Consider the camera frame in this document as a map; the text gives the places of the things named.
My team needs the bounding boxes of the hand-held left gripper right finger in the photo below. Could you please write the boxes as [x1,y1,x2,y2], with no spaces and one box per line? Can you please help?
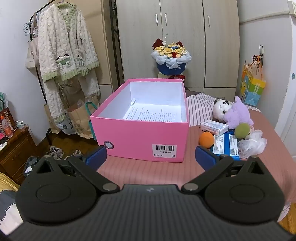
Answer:
[181,145,269,194]

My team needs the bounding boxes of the beige cabinet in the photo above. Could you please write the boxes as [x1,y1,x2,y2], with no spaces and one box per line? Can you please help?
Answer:
[82,0,118,86]

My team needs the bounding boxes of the large brown paper bag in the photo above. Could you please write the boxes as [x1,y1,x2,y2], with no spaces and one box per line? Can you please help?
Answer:
[67,95,100,139]

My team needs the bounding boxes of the beige wardrobe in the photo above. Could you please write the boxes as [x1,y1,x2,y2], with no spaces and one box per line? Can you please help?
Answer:
[116,0,240,95]

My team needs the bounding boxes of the striped bed sheet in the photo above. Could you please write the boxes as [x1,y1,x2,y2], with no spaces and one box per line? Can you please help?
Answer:
[186,93,262,127]

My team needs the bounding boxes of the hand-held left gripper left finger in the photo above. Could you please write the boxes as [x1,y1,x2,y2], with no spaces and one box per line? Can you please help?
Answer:
[30,146,118,193]

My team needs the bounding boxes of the small brown paper bag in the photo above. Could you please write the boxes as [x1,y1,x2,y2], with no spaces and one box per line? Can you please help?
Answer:
[44,104,62,134]

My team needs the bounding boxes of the orange ball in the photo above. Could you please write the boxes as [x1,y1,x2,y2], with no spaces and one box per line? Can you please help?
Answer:
[199,132,215,149]

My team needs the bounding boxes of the wire clothes hangers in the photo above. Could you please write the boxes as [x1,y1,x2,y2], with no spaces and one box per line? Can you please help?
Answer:
[23,14,38,37]

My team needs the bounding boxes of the printed paper sheet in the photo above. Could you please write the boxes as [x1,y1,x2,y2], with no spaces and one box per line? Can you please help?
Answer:
[122,98,182,123]

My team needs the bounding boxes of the white printed shopping bag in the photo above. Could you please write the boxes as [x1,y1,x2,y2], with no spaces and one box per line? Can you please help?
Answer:
[57,113,74,135]

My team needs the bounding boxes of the white plastic bag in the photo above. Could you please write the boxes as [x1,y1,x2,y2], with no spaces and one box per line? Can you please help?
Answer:
[238,130,267,159]

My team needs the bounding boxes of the white canvas tote bag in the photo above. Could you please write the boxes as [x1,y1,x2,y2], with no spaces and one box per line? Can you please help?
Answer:
[25,14,41,70]

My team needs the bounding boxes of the black clothes rack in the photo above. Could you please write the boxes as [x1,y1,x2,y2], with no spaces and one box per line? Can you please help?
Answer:
[33,0,67,145]

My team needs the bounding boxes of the fluffy white green pajama top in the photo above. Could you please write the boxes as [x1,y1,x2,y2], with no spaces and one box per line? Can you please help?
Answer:
[37,3,100,82]

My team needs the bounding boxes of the yellow blue flower bouquet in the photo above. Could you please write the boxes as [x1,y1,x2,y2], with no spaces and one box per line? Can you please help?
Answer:
[151,38,192,80]

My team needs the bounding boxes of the purple plush toy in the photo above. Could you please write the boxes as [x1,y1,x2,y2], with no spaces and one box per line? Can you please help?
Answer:
[224,96,254,129]

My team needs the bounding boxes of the colourful gift bag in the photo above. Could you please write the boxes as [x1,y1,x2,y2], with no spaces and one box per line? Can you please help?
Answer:
[240,54,266,107]

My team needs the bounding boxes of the yellow grey quilt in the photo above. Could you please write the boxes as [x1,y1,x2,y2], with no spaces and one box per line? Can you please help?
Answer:
[0,173,23,234]

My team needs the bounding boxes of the white door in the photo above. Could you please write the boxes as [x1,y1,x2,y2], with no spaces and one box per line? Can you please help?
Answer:
[275,14,296,160]

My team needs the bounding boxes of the wooden nightstand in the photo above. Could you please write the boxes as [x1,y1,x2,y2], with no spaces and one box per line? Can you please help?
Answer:
[0,126,37,183]

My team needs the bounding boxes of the teal shopping bag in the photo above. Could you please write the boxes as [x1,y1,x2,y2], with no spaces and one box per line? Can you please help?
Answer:
[85,102,97,141]

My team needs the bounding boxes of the fluffy white pajama pants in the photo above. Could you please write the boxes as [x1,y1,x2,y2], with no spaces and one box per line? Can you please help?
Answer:
[43,70,102,123]

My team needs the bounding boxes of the pink cardboard box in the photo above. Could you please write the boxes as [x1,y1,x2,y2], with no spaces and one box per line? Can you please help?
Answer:
[90,78,190,164]

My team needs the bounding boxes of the red patterned gift bag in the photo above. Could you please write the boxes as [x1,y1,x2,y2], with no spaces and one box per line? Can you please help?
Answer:
[0,92,16,130]

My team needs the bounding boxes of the orange drink bottle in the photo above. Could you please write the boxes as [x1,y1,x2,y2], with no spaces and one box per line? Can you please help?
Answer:
[0,116,14,138]

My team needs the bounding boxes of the white tissue pack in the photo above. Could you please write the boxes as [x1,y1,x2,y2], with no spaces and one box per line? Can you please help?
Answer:
[200,120,229,137]

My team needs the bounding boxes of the black upright pole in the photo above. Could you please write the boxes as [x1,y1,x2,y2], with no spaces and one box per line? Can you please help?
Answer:
[109,0,124,90]

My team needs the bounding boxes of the blue white packet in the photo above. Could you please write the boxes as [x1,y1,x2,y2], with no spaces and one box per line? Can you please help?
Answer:
[212,131,241,161]

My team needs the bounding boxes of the green ball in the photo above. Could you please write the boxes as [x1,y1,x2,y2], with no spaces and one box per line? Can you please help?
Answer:
[235,123,250,139]

